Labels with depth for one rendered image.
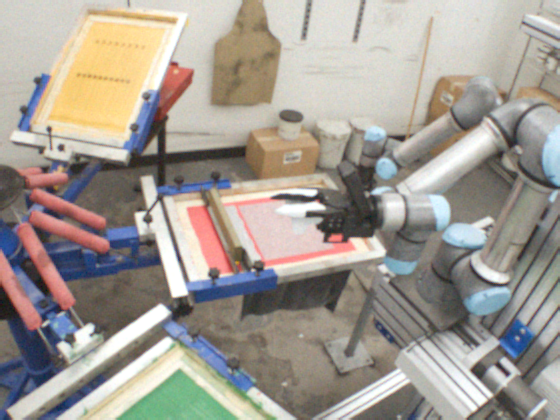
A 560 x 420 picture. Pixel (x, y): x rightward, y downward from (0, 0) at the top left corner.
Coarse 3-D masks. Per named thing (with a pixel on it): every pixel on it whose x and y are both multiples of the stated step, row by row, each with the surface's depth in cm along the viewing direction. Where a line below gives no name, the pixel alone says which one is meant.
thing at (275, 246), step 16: (208, 240) 184; (256, 240) 188; (272, 240) 189; (288, 240) 190; (304, 240) 192; (320, 240) 193; (336, 240) 195; (208, 256) 177; (224, 256) 178; (272, 256) 182; (288, 256) 183; (304, 256) 184; (320, 256) 186; (224, 272) 172
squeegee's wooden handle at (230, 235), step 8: (216, 192) 191; (208, 200) 195; (216, 200) 187; (216, 208) 185; (224, 208) 184; (216, 216) 187; (224, 216) 180; (224, 224) 177; (232, 224) 177; (224, 232) 179; (232, 232) 173; (232, 240) 170; (232, 248) 171; (240, 248) 169; (240, 256) 172
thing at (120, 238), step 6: (120, 228) 169; (126, 228) 170; (132, 228) 170; (108, 234) 166; (114, 234) 166; (120, 234) 167; (126, 234) 167; (132, 234) 168; (138, 234) 168; (108, 240) 163; (114, 240) 164; (120, 240) 165; (126, 240) 166; (138, 240) 168; (114, 246) 166; (120, 246) 167; (126, 246) 168
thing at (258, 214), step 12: (228, 204) 203; (240, 204) 205; (252, 204) 206; (264, 204) 207; (276, 204) 208; (192, 216) 194; (204, 216) 195; (240, 216) 198; (252, 216) 199; (264, 216) 200; (276, 216) 201; (204, 228) 189; (252, 228) 193; (264, 228) 194
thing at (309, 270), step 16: (304, 176) 222; (320, 176) 224; (192, 192) 200; (208, 192) 203; (224, 192) 207; (240, 192) 210; (176, 224) 183; (176, 240) 177; (368, 240) 192; (352, 256) 183; (368, 256) 184; (192, 272) 164; (288, 272) 171; (304, 272) 173; (320, 272) 177
